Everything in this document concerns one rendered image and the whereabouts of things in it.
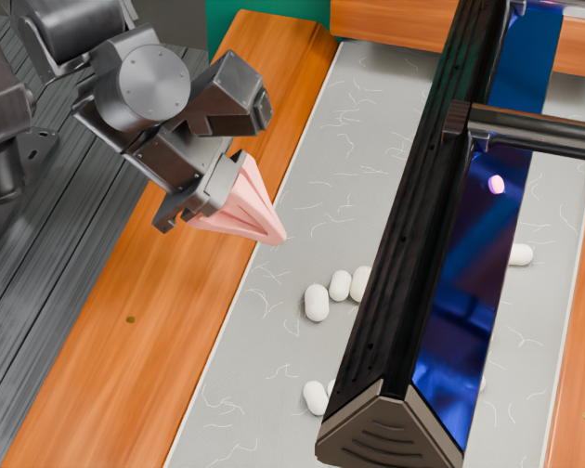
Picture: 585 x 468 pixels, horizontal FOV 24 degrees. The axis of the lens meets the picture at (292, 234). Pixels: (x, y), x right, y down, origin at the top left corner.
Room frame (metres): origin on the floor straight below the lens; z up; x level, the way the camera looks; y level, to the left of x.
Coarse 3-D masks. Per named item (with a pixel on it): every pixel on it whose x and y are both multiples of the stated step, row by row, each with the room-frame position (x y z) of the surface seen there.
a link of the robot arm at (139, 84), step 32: (128, 0) 0.90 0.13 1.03; (32, 32) 0.85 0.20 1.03; (128, 32) 0.81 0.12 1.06; (32, 64) 0.86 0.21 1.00; (96, 64) 0.82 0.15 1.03; (128, 64) 0.79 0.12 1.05; (160, 64) 0.80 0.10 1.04; (96, 96) 0.81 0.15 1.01; (128, 96) 0.77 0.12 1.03; (160, 96) 0.78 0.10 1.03; (128, 128) 0.79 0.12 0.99
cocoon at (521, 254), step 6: (516, 246) 0.89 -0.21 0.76; (522, 246) 0.89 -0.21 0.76; (528, 246) 0.90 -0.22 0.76; (516, 252) 0.89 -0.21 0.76; (522, 252) 0.89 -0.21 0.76; (528, 252) 0.89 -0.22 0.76; (510, 258) 0.89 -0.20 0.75; (516, 258) 0.88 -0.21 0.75; (522, 258) 0.88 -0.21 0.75; (528, 258) 0.89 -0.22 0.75; (510, 264) 0.89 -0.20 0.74; (516, 264) 0.88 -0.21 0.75; (522, 264) 0.88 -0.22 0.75
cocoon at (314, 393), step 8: (312, 384) 0.73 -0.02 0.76; (320, 384) 0.73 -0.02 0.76; (304, 392) 0.73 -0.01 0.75; (312, 392) 0.72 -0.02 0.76; (320, 392) 0.72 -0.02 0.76; (312, 400) 0.71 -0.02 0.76; (320, 400) 0.71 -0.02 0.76; (328, 400) 0.72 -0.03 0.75; (312, 408) 0.71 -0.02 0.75; (320, 408) 0.71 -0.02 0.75
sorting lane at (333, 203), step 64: (384, 64) 1.20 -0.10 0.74; (320, 128) 1.09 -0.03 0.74; (384, 128) 1.09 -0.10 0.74; (320, 192) 0.99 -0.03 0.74; (384, 192) 0.99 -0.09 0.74; (576, 192) 0.99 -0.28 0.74; (256, 256) 0.90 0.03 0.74; (320, 256) 0.90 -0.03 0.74; (576, 256) 0.90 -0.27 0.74; (256, 320) 0.82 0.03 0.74; (320, 320) 0.82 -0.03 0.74; (512, 320) 0.82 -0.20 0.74; (256, 384) 0.74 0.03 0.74; (512, 384) 0.74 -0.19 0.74; (192, 448) 0.68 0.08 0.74; (256, 448) 0.68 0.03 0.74; (512, 448) 0.68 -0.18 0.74
